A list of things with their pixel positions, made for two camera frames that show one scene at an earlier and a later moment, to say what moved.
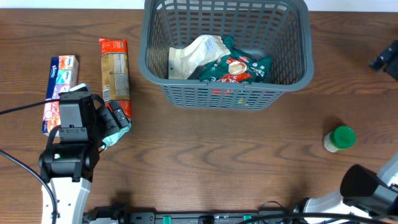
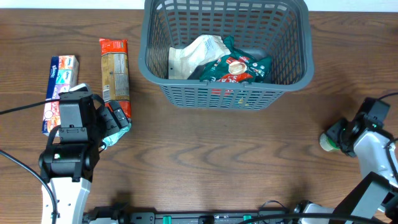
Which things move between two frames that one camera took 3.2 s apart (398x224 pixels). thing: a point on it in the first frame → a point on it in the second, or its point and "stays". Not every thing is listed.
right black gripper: (385, 58) → (333, 132)
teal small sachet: (111, 139) stays
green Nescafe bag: (234, 66) stays
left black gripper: (110, 116) stays
